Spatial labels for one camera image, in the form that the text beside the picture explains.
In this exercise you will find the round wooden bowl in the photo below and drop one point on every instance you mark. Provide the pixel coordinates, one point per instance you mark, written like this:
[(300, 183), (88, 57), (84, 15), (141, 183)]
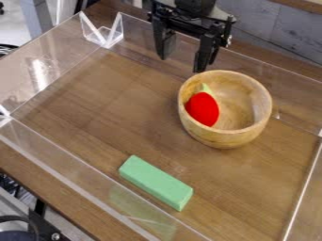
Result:
[(244, 105)]

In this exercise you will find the black clamp under table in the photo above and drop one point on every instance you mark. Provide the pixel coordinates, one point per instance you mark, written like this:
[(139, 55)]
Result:
[(38, 230)]

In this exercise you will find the red plush fruit green leaf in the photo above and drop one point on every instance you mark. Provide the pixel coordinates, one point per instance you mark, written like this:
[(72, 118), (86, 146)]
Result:
[(201, 106)]

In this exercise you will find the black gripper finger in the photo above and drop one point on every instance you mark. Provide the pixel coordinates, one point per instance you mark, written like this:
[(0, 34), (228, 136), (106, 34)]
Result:
[(164, 37), (205, 53)]

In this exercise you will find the green rectangular block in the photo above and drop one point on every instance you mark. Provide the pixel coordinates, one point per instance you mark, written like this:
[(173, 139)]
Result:
[(153, 181)]

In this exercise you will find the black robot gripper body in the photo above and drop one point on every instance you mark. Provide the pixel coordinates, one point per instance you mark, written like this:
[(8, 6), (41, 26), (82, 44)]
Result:
[(193, 17)]

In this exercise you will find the clear acrylic tray enclosure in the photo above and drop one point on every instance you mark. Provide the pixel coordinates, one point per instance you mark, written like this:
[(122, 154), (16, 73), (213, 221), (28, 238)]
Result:
[(89, 98)]

